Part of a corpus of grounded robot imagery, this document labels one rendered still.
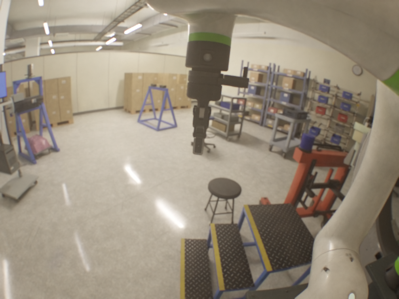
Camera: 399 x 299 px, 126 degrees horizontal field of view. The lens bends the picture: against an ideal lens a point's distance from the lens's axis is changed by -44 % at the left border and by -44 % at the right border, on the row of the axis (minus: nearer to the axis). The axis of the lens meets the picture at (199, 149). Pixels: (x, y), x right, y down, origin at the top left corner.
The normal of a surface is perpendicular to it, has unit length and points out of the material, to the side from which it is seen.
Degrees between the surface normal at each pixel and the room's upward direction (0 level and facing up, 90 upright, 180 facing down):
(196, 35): 90
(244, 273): 0
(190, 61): 90
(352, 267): 2
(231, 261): 0
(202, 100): 90
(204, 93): 90
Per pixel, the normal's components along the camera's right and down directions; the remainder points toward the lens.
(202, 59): -0.04, 0.40
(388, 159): -0.77, 0.22
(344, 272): -0.04, -0.95
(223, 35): 0.49, 0.40
